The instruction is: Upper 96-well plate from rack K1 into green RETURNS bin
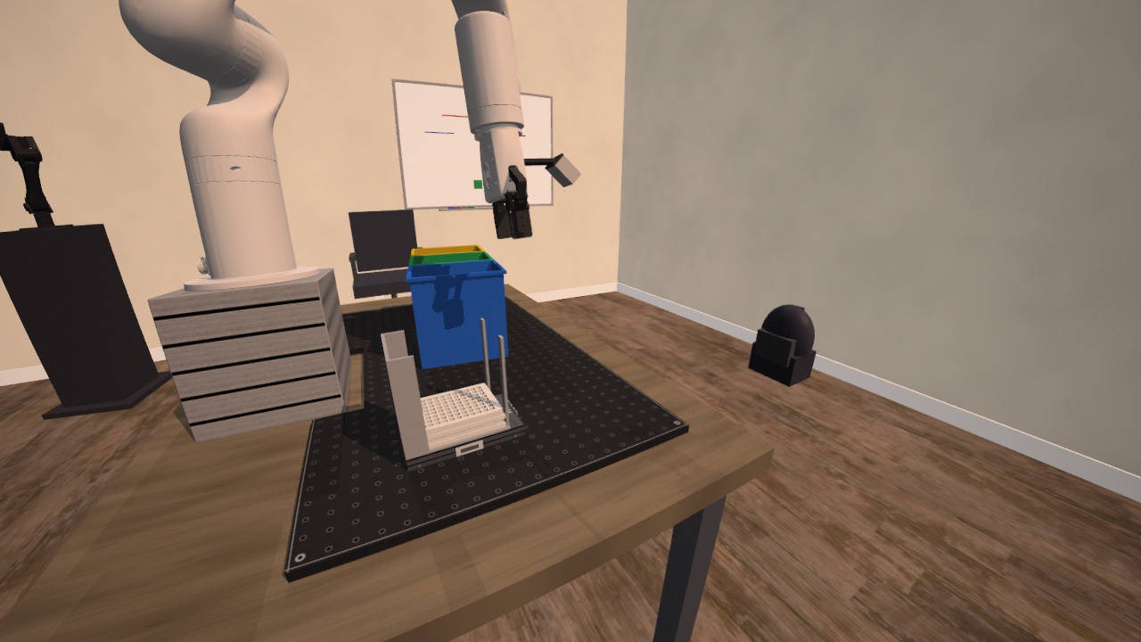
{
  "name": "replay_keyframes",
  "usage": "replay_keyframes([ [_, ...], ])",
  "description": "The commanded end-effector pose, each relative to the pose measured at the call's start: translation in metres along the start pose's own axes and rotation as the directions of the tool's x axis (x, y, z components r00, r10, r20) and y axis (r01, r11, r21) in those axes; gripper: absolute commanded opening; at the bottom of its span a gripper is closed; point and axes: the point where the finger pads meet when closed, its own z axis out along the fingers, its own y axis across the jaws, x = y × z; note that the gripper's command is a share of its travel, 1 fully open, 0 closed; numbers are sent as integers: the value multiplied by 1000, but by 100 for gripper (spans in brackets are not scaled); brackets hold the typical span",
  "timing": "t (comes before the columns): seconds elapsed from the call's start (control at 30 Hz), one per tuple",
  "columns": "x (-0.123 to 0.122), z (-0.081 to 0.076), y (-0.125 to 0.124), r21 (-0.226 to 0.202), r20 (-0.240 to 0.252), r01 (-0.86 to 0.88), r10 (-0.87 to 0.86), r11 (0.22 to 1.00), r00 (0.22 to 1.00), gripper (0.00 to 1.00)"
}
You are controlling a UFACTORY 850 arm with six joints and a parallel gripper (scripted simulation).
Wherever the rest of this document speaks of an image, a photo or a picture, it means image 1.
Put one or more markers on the green bin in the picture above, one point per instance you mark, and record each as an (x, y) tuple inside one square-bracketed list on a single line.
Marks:
[(449, 258)]

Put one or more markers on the yellow bin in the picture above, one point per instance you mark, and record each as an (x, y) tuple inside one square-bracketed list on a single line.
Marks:
[(446, 250)]

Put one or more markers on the blue open-top bin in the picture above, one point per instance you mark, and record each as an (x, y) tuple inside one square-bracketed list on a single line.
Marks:
[(449, 300)]

